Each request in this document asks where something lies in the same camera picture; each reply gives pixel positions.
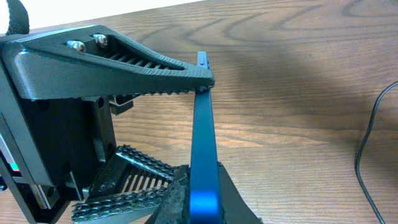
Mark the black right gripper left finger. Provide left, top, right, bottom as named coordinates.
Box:
left=145, top=165, right=190, bottom=224

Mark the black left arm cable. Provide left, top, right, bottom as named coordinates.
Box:
left=5, top=0, right=30, bottom=35

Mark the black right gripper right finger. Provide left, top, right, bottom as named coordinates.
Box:
left=218, top=162, right=262, bottom=224

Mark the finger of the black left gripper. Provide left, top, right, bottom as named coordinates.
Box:
left=1, top=25, right=215, bottom=100

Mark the black charging cable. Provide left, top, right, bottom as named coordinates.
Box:
left=354, top=80, right=398, bottom=224

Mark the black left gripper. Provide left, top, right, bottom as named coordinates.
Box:
left=1, top=62, right=177, bottom=223

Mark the blue smartphone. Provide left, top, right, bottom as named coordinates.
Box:
left=188, top=51, right=223, bottom=224

